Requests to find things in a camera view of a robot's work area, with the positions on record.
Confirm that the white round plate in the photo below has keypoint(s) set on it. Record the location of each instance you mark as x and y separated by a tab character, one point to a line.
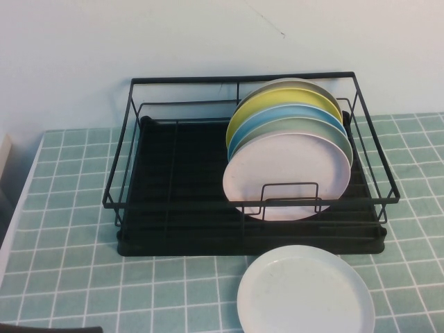
305	295

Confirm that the pink round plate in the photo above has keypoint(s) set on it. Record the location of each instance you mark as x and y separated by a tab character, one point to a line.
288	166

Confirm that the yellow round plate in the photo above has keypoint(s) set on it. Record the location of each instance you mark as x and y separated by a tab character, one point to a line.
277	98

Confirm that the blue round plate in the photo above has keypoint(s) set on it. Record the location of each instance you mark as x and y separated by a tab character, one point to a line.
295	112

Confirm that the grey-green round plate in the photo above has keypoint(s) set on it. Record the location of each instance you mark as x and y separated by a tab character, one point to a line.
312	128

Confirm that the beige-grey round plate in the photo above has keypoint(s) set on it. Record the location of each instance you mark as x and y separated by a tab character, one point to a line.
298	83

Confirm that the black plastic drip tray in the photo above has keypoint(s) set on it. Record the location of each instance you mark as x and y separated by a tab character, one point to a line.
190	248

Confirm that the green checkered tablecloth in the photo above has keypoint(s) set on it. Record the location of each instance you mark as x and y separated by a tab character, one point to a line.
138	295

